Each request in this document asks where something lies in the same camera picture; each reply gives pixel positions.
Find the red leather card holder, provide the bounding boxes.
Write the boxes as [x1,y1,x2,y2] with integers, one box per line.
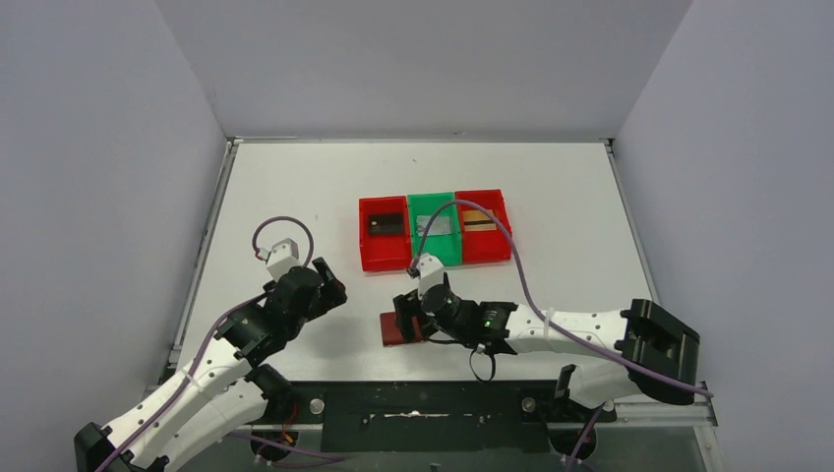
[380,312,426,348]

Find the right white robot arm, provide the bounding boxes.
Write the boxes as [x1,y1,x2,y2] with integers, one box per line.
[392,285,710,420]

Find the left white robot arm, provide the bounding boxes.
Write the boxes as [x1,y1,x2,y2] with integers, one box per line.
[74,258,347,471]

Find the silver credit card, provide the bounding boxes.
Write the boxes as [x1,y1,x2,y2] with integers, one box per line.
[415,215,453,236]

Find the gold credit card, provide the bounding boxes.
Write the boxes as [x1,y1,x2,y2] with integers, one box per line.
[461,209,497,232]

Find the black credit card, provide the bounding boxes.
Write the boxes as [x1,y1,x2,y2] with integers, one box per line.
[367,212,405,236]

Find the green plastic bin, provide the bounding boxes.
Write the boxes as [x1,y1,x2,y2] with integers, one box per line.
[406,192,463,266]

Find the right red plastic bin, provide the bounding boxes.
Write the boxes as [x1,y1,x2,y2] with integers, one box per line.
[454,189,511,265]

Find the red plastic bin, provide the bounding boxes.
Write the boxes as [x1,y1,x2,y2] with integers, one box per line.
[454,189,511,265]
[358,196,412,272]

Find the left red plastic bin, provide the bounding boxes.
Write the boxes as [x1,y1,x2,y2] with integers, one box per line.
[358,196,412,272]

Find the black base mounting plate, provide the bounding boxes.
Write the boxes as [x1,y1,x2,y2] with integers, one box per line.
[254,380,617,453]

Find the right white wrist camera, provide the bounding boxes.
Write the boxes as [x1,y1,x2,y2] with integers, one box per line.
[416,253,446,298]

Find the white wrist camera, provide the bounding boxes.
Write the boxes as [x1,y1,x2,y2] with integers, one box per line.
[416,253,446,298]
[266,238,301,282]

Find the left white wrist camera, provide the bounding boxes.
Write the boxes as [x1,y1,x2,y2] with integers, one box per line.
[266,238,301,282]

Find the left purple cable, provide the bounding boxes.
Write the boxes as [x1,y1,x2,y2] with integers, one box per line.
[93,215,316,472]

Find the purple cable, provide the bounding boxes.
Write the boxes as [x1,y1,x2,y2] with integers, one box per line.
[93,215,316,472]
[406,199,715,400]

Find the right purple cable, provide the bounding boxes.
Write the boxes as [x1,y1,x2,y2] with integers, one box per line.
[406,199,715,400]

